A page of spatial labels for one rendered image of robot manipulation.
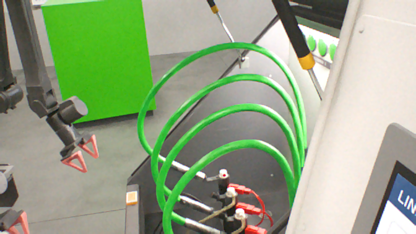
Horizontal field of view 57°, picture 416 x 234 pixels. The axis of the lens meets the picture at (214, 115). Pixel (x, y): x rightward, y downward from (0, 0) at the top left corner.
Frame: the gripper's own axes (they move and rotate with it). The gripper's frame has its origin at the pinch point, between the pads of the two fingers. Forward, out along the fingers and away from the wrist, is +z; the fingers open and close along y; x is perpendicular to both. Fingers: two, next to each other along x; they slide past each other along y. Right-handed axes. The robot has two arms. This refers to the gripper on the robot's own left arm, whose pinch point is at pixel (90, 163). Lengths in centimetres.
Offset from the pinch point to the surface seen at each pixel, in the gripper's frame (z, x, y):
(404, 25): -16, -85, -71
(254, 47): -12, -68, -27
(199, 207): 10, -43, -39
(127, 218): 12.9, -15.1, -23.0
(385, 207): -4, -77, -78
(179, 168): 3, -41, -32
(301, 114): 7, -70, -24
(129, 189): 11.1, -11.5, -8.9
